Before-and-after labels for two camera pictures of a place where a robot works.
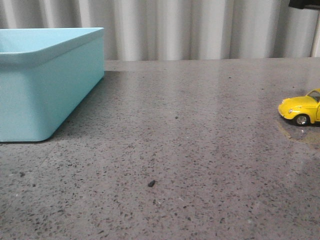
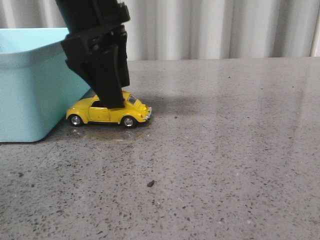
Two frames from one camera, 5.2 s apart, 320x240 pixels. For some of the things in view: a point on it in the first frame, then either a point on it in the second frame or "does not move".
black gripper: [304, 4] -> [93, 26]
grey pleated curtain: [175, 29] does not move
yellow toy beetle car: [304, 110] -> [93, 110]
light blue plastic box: [47, 75] does not move
